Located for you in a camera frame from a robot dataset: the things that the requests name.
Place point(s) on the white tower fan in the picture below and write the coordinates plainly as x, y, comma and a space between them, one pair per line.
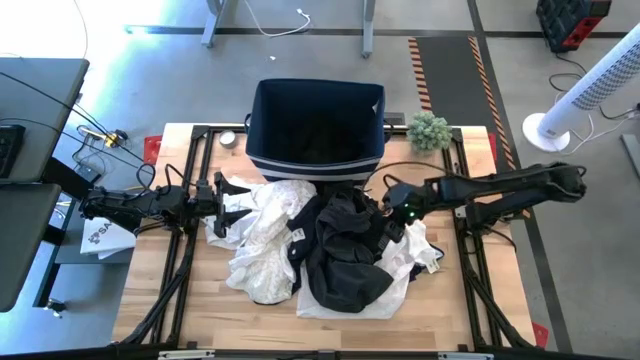
575, 100

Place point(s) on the black table edge rail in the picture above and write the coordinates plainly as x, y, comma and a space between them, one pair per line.
320, 356

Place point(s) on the black aluminium frame struts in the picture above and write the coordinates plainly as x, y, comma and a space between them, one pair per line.
180, 280
472, 280

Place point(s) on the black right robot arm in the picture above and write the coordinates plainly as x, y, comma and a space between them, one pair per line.
500, 187

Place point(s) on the white thin shirt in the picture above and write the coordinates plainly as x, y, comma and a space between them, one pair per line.
395, 270

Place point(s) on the black and red toolbox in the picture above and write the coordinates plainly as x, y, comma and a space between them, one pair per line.
570, 22

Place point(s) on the black garment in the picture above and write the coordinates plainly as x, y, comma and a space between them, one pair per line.
345, 260

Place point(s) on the white lace garment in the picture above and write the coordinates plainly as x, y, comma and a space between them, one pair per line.
270, 240

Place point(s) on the small metal desk foot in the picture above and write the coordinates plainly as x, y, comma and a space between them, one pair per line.
55, 306

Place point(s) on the green succulent plant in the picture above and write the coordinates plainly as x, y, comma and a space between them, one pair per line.
429, 131

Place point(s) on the plain white garment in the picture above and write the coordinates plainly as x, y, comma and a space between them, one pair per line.
225, 235

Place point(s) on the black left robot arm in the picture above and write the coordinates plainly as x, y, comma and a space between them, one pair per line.
125, 205

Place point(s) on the grey desk leg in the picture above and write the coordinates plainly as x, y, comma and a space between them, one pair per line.
368, 27
212, 22

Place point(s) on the navy white-striped fabric basket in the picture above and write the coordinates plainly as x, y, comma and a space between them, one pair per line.
315, 115

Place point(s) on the grey desk foot bar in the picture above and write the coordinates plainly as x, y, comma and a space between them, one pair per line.
631, 155

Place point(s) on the dark grey desk top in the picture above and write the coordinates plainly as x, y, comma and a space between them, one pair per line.
20, 240

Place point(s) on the dark hazard-striped floor mat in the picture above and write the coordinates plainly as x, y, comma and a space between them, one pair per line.
450, 75

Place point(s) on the small round metal tin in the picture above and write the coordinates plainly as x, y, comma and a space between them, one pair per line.
227, 139

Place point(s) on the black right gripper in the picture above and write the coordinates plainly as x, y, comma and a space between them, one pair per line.
407, 200

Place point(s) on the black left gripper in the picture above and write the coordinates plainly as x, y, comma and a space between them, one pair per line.
205, 205

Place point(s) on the yellow and black connector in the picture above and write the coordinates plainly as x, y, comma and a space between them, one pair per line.
115, 138

